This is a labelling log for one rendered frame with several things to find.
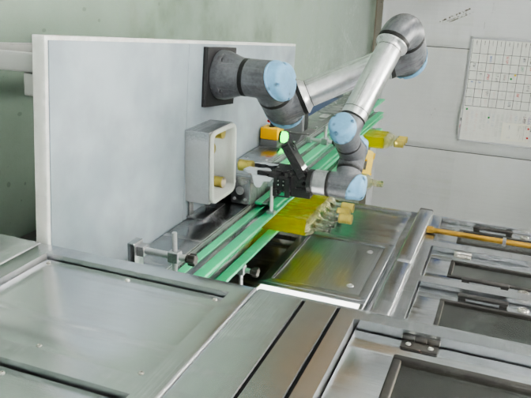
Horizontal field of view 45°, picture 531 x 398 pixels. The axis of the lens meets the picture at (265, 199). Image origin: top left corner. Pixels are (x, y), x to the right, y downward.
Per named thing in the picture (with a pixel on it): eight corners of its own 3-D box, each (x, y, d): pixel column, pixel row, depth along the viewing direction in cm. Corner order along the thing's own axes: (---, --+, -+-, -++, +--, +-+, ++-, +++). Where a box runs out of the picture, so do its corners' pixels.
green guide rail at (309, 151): (255, 182, 211) (278, 185, 209) (255, 179, 211) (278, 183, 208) (370, 99, 366) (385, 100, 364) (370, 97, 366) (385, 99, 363)
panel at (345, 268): (194, 359, 162) (324, 393, 151) (194, 349, 161) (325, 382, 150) (304, 236, 242) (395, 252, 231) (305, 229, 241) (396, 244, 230)
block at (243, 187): (229, 203, 212) (249, 206, 209) (230, 175, 209) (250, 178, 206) (234, 200, 215) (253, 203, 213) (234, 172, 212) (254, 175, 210)
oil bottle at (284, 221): (252, 227, 216) (313, 238, 209) (252, 211, 214) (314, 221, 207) (258, 221, 221) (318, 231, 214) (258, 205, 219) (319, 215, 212)
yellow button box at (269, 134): (258, 144, 247) (276, 147, 245) (259, 125, 245) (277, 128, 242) (265, 140, 253) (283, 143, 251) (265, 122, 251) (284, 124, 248)
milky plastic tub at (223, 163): (186, 201, 196) (212, 206, 193) (186, 129, 188) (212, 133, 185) (211, 185, 211) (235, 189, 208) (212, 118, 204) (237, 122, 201)
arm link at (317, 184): (324, 174, 183) (332, 167, 190) (309, 172, 185) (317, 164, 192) (323, 199, 186) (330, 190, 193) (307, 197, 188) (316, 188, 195)
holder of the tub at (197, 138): (185, 217, 198) (208, 222, 195) (185, 129, 189) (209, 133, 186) (209, 200, 213) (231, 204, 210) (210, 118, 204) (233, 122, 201)
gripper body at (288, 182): (269, 195, 192) (308, 201, 188) (270, 168, 189) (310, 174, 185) (278, 187, 199) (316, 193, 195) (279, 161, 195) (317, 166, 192)
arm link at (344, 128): (427, -1, 183) (353, 140, 171) (431, 24, 193) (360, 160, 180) (389, -8, 189) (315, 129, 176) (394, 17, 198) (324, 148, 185)
